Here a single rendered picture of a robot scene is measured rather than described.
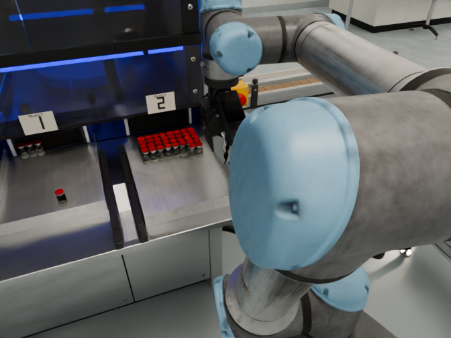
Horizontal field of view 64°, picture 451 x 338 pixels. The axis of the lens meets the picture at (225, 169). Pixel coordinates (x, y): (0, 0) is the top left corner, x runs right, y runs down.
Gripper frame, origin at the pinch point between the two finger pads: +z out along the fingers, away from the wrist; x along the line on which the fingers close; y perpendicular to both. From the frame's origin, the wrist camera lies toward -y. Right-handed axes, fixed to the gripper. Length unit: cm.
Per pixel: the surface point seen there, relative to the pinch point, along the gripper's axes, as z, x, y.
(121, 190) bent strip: 10.3, 23.8, 10.7
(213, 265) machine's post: 85, -7, 36
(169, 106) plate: 2.5, 4.7, 35.6
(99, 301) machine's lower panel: 86, 42, 36
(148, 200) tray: 14.6, 17.9, 9.4
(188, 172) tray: 14.6, 4.7, 17.2
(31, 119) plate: -1, 42, 36
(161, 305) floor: 103, 18, 36
